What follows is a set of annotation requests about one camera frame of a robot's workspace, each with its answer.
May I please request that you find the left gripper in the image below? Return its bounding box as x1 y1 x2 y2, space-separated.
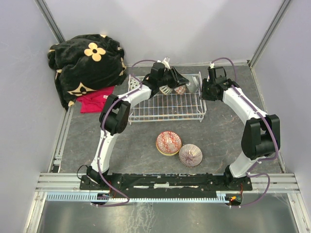
157 66 189 89

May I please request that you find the blue triangle patterned bowl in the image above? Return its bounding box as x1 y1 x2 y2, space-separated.
174 85 187 95

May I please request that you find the grey geometric patterned bowl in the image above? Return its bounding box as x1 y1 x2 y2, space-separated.
186 76 199 94

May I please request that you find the white wire dish rack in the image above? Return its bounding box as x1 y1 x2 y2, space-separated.
129 73 207 124

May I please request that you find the multicolour bowl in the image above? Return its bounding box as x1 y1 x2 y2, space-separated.
155 131 182 156

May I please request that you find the purple striped bowl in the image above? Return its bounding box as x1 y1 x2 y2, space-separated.
178 144 203 168

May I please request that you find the red patterned bowl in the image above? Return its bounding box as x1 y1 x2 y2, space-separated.
129 78 140 91

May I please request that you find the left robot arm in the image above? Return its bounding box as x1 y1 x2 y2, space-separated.
86 61 189 189

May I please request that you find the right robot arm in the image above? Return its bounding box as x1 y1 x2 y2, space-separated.
202 66 280 190

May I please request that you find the red cloth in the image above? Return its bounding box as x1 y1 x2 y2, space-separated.
77 86 115 114

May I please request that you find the black floral fleece blanket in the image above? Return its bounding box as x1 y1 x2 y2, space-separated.
47 34 127 109

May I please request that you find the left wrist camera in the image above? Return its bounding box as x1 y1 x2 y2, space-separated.
158 57 171 69

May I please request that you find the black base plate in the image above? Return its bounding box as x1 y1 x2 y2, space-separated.
79 172 253 199

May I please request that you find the aluminium frame rail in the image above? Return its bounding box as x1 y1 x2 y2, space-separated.
35 173 300 203

